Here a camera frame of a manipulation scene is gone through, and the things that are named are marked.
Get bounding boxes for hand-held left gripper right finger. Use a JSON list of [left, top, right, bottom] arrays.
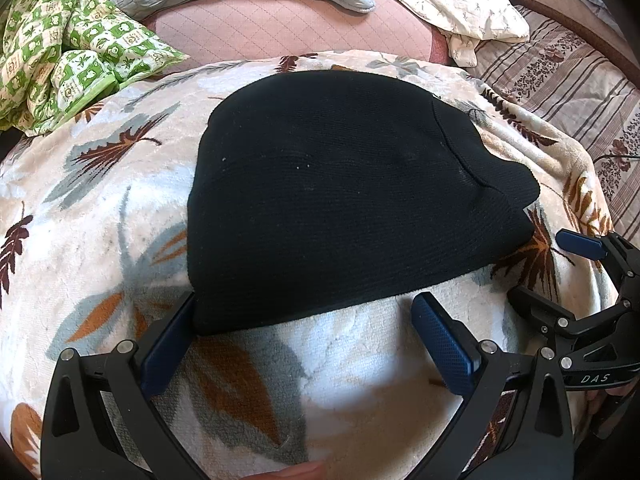
[[411, 292, 576, 480]]

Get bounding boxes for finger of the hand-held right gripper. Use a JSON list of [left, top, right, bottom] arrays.
[[507, 285, 583, 338], [556, 229, 640, 306]]

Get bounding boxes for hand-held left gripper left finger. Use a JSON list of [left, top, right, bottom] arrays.
[[40, 290, 211, 480]]

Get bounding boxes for black pants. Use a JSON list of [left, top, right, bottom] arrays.
[[186, 69, 542, 337]]

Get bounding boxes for person's right hand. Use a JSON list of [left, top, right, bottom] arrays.
[[585, 382, 640, 443]]

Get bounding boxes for leaf print blanket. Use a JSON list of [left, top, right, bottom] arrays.
[[0, 50, 616, 480]]

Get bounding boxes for striped floral bedspread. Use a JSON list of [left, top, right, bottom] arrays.
[[472, 5, 640, 241]]

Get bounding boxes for cream patterned cloth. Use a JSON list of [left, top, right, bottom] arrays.
[[356, 0, 531, 67]]

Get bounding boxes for green patterned cloth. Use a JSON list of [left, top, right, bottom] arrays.
[[0, 0, 191, 137]]

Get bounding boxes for pink quilted mattress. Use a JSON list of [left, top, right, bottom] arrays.
[[140, 0, 456, 73]]

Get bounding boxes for brown wooden bed frame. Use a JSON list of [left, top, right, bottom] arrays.
[[502, 0, 640, 78]]

